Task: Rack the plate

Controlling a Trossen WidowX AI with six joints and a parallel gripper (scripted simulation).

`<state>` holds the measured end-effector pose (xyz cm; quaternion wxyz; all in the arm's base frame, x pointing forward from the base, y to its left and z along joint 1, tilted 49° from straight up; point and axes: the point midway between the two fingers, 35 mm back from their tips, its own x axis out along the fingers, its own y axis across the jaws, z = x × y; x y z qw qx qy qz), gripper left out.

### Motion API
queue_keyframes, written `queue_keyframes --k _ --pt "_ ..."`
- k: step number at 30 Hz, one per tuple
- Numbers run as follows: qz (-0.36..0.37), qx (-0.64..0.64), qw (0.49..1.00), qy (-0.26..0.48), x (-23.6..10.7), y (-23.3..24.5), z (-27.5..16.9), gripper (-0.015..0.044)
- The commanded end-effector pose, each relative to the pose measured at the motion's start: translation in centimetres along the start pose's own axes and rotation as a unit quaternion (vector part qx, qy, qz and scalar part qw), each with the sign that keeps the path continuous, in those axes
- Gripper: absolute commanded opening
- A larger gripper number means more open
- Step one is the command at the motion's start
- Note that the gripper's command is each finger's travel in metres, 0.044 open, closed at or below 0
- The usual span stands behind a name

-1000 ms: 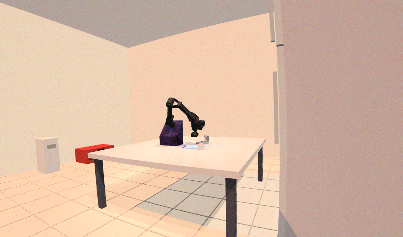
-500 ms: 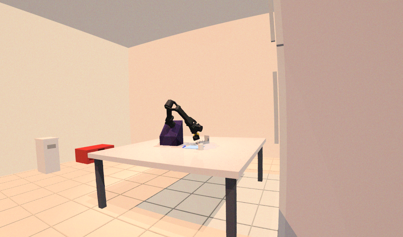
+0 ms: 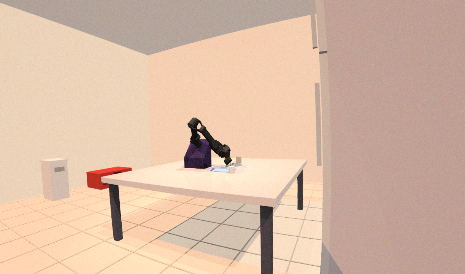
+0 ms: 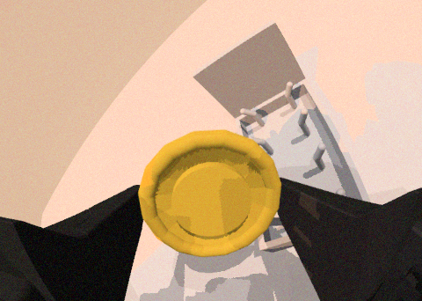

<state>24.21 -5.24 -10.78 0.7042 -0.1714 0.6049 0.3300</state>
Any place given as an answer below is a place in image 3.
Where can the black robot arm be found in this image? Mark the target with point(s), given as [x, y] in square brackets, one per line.
[223, 150]

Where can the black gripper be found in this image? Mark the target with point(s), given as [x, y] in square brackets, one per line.
[227, 160]

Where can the grey dish rack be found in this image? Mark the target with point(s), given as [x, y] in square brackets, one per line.
[238, 162]

